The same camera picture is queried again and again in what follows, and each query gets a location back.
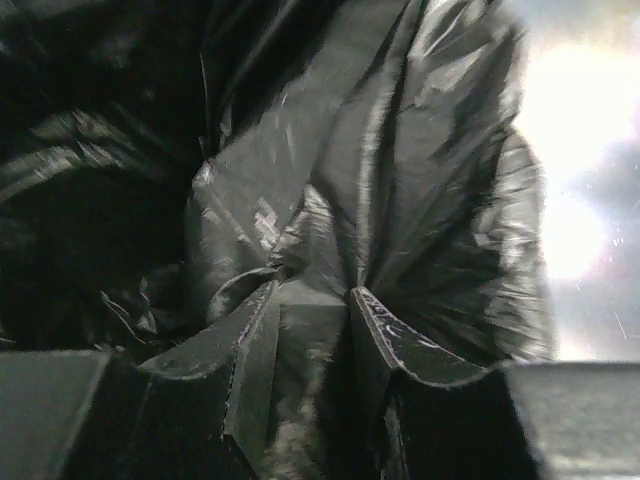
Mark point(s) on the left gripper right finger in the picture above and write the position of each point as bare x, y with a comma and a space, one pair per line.
431, 414

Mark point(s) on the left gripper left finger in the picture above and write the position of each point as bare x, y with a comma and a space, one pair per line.
197, 411

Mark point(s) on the black trash bag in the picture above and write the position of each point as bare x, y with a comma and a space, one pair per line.
162, 160

